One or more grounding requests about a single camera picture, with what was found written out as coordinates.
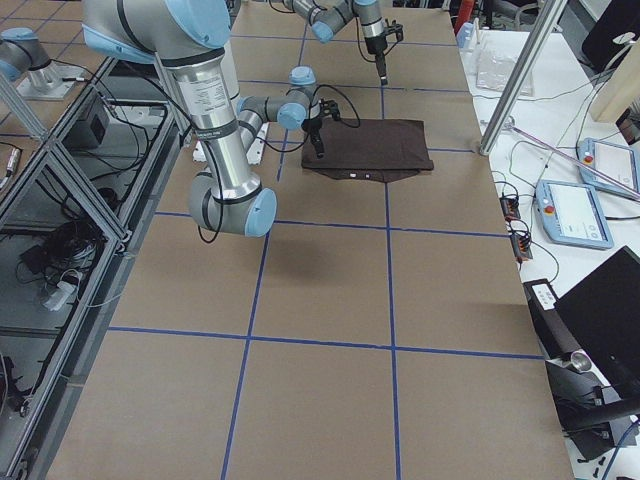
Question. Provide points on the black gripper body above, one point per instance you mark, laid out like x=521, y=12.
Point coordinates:
x=373, y=44
x=313, y=125

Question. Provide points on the blue teach pendant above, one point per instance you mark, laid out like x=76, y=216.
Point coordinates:
x=616, y=161
x=571, y=215

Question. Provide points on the near blue teach pendant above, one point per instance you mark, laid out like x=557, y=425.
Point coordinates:
x=571, y=215

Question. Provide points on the far blue teach pendant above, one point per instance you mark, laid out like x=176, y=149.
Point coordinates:
x=616, y=161

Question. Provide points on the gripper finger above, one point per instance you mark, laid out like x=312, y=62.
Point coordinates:
x=317, y=143
x=380, y=62

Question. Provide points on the silver metal cup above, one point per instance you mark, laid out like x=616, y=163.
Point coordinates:
x=580, y=362

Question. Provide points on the wooden board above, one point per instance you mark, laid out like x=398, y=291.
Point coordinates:
x=622, y=88

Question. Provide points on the dark brown t-shirt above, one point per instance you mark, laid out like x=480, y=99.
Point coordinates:
x=378, y=150

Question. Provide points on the black computer monitor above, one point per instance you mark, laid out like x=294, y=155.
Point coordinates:
x=619, y=17

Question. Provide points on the black monitor stand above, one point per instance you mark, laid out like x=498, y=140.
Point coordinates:
x=595, y=417

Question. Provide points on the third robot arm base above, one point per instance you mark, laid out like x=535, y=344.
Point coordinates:
x=23, y=54

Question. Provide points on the orange black connector block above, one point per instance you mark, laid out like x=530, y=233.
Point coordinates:
x=510, y=207

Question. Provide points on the aluminium frame post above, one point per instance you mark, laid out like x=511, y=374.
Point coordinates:
x=549, y=15

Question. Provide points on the right aluminium truss frame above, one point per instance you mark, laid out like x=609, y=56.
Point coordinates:
x=82, y=169

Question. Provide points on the red cylinder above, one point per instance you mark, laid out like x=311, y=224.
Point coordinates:
x=464, y=13

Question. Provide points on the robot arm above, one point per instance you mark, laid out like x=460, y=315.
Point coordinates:
x=327, y=21
x=188, y=38

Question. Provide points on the black laptop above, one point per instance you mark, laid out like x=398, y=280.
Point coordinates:
x=599, y=315

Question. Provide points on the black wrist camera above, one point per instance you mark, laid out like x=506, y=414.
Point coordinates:
x=393, y=28
x=330, y=108

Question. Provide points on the clear plastic tray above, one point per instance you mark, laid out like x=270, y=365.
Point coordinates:
x=494, y=69

